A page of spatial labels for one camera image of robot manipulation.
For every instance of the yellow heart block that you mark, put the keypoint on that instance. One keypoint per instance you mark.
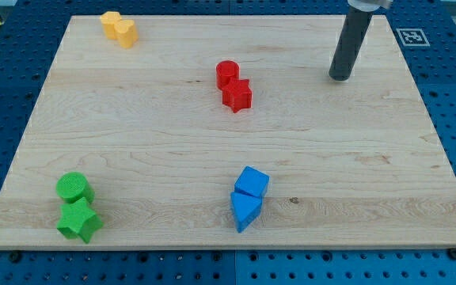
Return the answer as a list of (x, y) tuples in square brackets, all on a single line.
[(126, 33)]

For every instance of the wooden board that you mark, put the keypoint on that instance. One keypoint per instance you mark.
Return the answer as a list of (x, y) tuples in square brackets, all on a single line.
[(352, 165)]

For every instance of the green cylinder block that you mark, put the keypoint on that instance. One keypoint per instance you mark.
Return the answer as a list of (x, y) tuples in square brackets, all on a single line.
[(73, 186)]

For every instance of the blue triangle block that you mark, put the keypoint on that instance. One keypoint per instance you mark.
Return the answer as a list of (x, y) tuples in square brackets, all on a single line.
[(245, 209)]

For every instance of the blue cube block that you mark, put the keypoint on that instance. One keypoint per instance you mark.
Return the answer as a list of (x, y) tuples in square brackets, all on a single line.
[(252, 182)]

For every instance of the yellow hexagon block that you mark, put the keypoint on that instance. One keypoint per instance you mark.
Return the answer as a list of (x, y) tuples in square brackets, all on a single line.
[(108, 21)]

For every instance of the red star block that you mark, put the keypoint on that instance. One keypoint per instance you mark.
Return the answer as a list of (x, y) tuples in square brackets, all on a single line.
[(237, 94)]

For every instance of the green star block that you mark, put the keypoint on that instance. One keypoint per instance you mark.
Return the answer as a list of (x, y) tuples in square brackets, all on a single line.
[(78, 220)]

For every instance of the white fiducial marker tag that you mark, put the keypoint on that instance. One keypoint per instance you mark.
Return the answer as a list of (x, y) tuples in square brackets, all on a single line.
[(412, 37)]

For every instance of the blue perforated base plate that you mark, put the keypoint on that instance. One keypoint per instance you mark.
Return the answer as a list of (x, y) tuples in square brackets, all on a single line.
[(29, 40)]

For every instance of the red cylinder block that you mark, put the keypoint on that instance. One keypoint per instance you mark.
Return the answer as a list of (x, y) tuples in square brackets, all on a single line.
[(225, 70)]

